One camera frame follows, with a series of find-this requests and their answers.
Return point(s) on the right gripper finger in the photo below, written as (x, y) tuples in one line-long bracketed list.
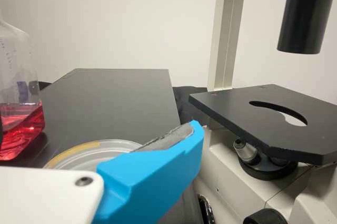
[(147, 179)]

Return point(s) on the petri dish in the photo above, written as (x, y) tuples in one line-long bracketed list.
[(87, 155)]

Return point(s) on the black platform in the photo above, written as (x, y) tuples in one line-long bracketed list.
[(110, 102)]

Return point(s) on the cream microscope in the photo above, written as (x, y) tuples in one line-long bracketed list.
[(263, 189)]

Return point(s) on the red liquid bottle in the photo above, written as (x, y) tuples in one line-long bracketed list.
[(18, 126)]

